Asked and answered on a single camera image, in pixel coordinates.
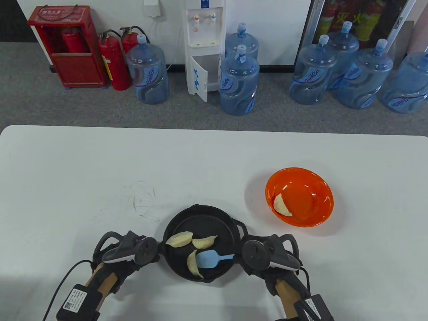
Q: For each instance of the person's left hand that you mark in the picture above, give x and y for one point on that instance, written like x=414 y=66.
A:
x=133 y=269

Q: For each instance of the person's right hand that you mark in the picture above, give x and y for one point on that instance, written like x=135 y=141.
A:
x=264 y=278

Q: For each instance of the pale yellow dumpling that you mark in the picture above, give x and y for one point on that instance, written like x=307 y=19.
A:
x=193 y=264
x=204 y=242
x=180 y=239
x=281 y=205

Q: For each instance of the blue dessert shovel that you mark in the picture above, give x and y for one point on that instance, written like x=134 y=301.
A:
x=205 y=259

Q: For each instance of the black frying pan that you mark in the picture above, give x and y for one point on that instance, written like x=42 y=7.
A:
x=214 y=227

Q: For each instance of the orange plastic bowl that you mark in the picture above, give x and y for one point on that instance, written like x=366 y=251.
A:
x=307 y=187

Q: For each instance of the person's right forearm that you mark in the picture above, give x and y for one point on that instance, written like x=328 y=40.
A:
x=287 y=297

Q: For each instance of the person's left forearm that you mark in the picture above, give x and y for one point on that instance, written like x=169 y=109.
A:
x=103 y=281

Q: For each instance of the row of blue water jugs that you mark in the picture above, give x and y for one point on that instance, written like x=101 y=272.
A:
x=239 y=83

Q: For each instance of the red fire extinguisher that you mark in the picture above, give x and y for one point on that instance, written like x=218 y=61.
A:
x=128 y=41
x=115 y=67
x=72 y=43

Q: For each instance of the red fire extinguisher cabinet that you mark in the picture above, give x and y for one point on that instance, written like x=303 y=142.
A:
x=78 y=70

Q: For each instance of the white water dispenser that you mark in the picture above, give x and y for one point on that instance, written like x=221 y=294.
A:
x=204 y=36

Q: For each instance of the fire safety poster board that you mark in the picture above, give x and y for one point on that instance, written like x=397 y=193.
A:
x=367 y=20

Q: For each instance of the white wall adapter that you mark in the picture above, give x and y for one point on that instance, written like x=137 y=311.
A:
x=152 y=8

